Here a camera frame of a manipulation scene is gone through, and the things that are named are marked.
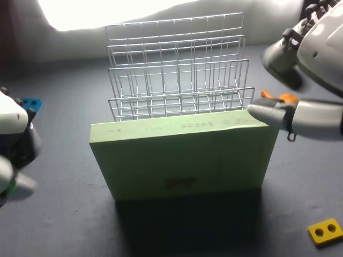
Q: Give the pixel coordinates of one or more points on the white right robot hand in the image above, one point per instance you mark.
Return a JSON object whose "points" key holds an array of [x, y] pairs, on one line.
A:
{"points": [[321, 53]]}

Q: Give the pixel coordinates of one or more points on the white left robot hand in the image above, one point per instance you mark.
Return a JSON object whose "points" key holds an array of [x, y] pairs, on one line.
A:
{"points": [[10, 117]]}

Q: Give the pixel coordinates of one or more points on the light green hardcover book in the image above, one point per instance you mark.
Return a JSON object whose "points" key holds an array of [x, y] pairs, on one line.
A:
{"points": [[171, 160]]}

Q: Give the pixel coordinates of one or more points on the blue block with holes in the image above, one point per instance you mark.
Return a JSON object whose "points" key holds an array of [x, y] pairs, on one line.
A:
{"points": [[32, 103]]}

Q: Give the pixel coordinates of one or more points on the orange toy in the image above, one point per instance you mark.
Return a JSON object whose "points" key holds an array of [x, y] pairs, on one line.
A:
{"points": [[288, 97]]}

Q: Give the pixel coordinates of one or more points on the grey table cloth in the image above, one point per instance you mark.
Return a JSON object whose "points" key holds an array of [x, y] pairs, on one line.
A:
{"points": [[67, 214]]}

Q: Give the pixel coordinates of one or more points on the yellow block with two holes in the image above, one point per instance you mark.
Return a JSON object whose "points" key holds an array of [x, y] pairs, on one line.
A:
{"points": [[325, 231]]}

